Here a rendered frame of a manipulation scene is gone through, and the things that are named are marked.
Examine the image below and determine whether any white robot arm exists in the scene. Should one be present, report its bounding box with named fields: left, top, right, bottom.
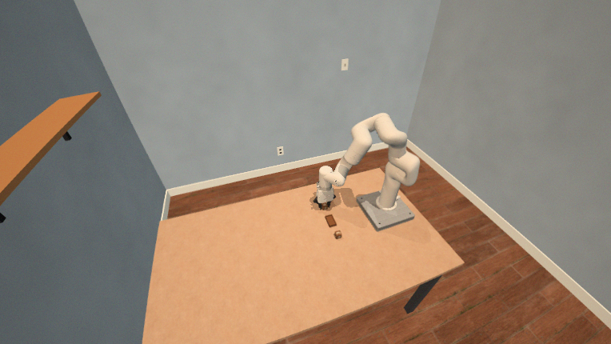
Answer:
left=316, top=113, right=420, bottom=211

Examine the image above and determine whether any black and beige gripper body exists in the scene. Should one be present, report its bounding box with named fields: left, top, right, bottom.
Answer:
left=316, top=186, right=334, bottom=203

